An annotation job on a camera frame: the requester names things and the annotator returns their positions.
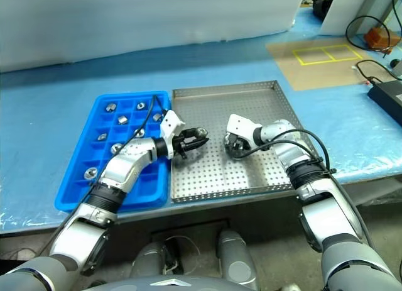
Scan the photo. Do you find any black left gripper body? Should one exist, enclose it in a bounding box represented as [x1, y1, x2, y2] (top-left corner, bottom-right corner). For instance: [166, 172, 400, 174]
[171, 130, 196, 160]

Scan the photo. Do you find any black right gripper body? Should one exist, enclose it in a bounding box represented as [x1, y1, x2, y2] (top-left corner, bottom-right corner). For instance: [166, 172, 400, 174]
[226, 136, 253, 159]

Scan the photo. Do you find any perforated steel tray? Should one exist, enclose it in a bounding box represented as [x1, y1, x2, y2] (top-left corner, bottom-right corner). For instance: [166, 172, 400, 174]
[169, 79, 315, 205]

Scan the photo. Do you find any blue compartment plastic tray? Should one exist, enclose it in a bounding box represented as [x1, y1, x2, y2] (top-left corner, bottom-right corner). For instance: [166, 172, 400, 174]
[53, 90, 172, 213]

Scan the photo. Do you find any brown cardboard sheet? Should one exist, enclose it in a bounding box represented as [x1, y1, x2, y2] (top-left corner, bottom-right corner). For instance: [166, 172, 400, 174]
[266, 37, 383, 91]

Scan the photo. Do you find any gray rounded robot leg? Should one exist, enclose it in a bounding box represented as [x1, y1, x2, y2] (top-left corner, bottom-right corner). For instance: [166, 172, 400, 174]
[129, 240, 171, 280]
[216, 229, 260, 291]

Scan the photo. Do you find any white foam sheet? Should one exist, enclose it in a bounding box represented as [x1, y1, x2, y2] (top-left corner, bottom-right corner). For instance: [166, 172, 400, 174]
[0, 0, 310, 74]

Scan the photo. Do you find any blue plastic table cover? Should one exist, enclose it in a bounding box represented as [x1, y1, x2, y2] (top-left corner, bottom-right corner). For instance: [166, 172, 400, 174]
[0, 4, 402, 233]

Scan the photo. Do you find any gray robot torso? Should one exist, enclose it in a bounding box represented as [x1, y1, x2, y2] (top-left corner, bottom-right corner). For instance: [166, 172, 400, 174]
[78, 273, 261, 291]

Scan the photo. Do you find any black flat power box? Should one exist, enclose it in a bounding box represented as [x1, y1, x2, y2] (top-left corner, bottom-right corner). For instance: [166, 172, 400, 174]
[367, 79, 402, 127]

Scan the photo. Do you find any black bag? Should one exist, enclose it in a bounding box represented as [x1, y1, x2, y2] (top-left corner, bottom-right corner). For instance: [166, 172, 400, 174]
[311, 0, 339, 21]

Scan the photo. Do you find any white upright board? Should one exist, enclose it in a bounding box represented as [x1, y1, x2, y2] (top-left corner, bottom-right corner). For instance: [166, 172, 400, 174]
[320, 0, 397, 35]

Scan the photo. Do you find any orange block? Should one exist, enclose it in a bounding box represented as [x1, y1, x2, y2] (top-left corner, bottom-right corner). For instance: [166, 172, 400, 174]
[364, 27, 392, 48]

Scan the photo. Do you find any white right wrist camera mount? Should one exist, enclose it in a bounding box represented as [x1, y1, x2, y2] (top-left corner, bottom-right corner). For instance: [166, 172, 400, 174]
[226, 113, 263, 149]

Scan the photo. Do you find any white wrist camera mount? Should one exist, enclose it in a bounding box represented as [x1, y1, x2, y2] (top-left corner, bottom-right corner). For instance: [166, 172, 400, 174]
[226, 113, 263, 149]
[159, 109, 187, 160]

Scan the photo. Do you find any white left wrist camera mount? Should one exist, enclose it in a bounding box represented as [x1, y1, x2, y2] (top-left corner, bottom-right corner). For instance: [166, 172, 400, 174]
[159, 109, 187, 160]

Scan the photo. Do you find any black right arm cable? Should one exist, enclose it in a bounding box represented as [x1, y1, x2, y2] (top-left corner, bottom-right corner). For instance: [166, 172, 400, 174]
[244, 129, 374, 251]

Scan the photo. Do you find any thin white wire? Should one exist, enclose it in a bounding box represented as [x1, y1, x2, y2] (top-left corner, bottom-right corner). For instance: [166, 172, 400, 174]
[162, 235, 202, 273]

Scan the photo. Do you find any black power box cable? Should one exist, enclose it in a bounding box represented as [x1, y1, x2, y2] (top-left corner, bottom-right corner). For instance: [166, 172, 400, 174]
[356, 58, 384, 85]

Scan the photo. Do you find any black looped cable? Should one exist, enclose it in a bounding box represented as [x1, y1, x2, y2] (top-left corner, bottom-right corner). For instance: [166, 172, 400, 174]
[345, 14, 393, 50]

